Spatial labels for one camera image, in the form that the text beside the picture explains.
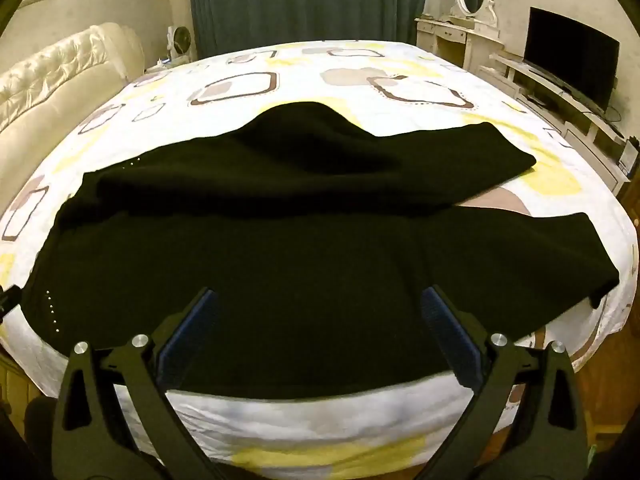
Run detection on black pants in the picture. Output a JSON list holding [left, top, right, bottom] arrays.
[[22, 103, 620, 400]]

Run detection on patterned white bed sheet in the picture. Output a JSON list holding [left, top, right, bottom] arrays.
[[1, 41, 639, 479]]

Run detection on white tv console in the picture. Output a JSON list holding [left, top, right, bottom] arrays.
[[476, 53, 630, 197]]

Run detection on cream tufted headboard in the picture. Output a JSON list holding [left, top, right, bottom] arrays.
[[0, 23, 145, 210]]

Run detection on black flat television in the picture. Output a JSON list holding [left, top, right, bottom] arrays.
[[523, 6, 620, 112]]

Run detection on white dressing table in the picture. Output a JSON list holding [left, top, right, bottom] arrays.
[[416, 18, 504, 74]]

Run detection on small desk fan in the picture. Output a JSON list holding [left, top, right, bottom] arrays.
[[167, 26, 192, 60]]

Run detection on dark green curtain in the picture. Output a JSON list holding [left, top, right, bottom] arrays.
[[191, 0, 425, 58]]

